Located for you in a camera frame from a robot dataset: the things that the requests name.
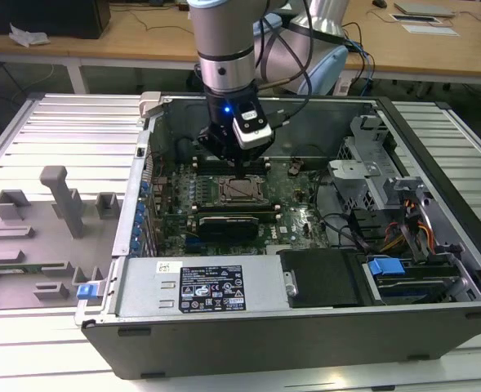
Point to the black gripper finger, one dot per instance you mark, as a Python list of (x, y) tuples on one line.
[(252, 155), (213, 147)]

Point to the silver CPU plate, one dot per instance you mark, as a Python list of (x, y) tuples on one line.
[(240, 190)]

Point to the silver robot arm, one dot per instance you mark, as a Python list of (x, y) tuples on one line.
[(224, 41)]

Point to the CPU socket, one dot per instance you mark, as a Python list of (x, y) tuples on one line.
[(243, 202)]

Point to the black RAM stick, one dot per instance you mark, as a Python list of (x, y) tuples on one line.
[(240, 209), (207, 166)]

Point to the black round case speaker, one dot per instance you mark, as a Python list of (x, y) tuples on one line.
[(186, 148)]

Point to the green motherboard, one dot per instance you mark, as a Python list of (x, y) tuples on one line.
[(297, 212)]

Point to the black graphics card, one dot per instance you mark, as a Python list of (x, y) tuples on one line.
[(228, 228)]

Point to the wooden desk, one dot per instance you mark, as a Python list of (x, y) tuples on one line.
[(142, 45)]

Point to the silver metal drive cage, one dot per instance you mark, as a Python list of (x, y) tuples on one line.
[(354, 179)]

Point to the black power adapter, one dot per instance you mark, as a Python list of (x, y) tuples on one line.
[(182, 6)]

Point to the white plug adapter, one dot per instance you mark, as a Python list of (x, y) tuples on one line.
[(343, 86)]

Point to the black plastic shroud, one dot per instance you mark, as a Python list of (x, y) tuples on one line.
[(317, 277)]

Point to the silver power supply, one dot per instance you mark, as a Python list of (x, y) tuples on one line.
[(142, 286)]

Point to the blue disk carrier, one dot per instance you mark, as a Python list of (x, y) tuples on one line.
[(383, 267)]

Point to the black monitor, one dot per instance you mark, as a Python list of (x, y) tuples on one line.
[(60, 16)]

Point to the black computer mouse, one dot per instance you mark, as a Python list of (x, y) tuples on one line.
[(379, 3)]

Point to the black PC case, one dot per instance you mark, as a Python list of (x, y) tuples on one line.
[(264, 347)]

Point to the blue case latch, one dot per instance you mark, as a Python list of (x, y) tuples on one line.
[(85, 291)]

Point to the gray parts rack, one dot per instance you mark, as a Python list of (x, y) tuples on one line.
[(40, 245)]

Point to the white crumpled paper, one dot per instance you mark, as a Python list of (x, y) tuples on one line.
[(28, 36)]

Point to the white paper with dark strip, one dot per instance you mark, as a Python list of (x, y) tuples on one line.
[(415, 18)]

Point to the white paper sheet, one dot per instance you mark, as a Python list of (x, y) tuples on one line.
[(430, 30)]

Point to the gray laptop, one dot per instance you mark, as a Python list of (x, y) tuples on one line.
[(424, 9)]

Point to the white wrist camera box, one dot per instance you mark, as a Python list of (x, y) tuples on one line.
[(254, 132)]

